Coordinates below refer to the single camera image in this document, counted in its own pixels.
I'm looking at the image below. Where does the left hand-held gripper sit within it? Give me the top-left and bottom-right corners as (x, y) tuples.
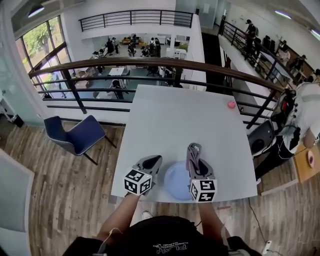
(124, 154), (163, 197)

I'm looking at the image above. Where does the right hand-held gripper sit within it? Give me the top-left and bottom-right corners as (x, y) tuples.
(187, 159), (218, 203)

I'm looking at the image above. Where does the purple grey cloth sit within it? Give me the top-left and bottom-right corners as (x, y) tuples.
(186, 142), (203, 176)

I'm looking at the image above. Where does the big blue plate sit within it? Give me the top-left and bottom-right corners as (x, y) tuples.
(163, 161), (201, 201)

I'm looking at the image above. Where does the person's left forearm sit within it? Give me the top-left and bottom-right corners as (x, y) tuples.
(96, 193), (141, 242)

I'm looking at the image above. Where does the person's right forearm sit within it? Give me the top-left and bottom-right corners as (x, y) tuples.
(198, 201), (231, 238)

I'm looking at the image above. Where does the grey office chair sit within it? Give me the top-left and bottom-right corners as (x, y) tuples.
(247, 121), (277, 157)

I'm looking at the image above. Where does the person's black shirt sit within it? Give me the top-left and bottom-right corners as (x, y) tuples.
(62, 215), (263, 256)

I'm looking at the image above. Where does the blue chair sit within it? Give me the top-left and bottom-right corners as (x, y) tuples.
(43, 114), (118, 166)

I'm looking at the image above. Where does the wooden desk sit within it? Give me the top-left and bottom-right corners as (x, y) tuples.
(257, 142), (320, 196)

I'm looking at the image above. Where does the white power strip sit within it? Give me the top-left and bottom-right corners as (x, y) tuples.
(262, 239), (273, 255)

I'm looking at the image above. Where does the wooden handrail black railing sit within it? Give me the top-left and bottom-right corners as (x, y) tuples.
(28, 56), (287, 130)

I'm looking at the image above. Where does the black backpack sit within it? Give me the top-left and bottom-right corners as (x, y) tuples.
(273, 88), (301, 136)

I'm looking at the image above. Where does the crowd of people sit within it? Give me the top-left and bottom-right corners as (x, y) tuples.
(92, 34), (163, 58)

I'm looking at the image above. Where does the black metal railing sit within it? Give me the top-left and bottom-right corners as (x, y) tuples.
(219, 21), (300, 87)
(78, 9), (195, 33)

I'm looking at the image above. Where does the small black bin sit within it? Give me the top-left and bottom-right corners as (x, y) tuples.
(11, 113), (25, 128)

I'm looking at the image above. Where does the frosted glass door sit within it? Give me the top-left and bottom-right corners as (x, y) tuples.
(0, 53), (45, 126)

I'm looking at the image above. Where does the large window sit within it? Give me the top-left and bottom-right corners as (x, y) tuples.
(14, 16), (72, 76)

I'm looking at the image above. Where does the round pendant lamp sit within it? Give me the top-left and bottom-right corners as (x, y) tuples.
(27, 4), (45, 18)

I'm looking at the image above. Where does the black floor cable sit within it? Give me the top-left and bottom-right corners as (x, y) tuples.
(247, 197), (267, 243)

